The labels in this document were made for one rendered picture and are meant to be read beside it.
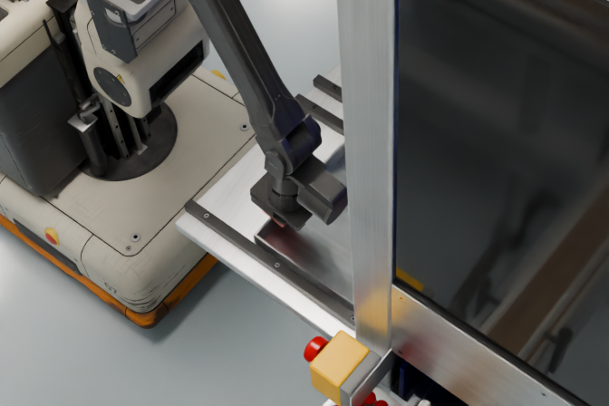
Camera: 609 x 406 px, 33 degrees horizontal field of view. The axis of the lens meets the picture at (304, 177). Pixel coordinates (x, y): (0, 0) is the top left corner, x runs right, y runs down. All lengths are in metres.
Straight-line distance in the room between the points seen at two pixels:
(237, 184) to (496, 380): 0.66
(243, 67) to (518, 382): 0.54
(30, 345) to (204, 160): 0.64
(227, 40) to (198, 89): 1.33
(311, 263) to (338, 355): 0.28
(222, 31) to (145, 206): 1.19
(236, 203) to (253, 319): 0.91
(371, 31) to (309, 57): 2.18
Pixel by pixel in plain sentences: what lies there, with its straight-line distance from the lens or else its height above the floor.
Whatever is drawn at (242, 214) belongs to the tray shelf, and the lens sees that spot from 1.75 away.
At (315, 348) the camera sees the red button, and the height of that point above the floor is 1.01.
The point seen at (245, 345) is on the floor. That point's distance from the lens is 2.61.
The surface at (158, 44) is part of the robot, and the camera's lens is 2.12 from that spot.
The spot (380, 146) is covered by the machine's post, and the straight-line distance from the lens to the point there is 1.06.
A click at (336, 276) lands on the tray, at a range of 1.67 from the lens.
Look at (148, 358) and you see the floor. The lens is 2.64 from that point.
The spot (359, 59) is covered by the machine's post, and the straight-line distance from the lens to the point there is 0.98.
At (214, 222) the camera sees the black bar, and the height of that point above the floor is 0.90.
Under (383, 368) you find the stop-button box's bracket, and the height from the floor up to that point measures 1.00.
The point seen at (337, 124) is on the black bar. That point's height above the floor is 0.90.
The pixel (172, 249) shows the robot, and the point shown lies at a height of 0.26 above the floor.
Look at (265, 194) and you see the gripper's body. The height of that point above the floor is 0.99.
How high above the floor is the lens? 2.34
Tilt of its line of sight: 55 degrees down
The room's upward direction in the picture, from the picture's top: 7 degrees counter-clockwise
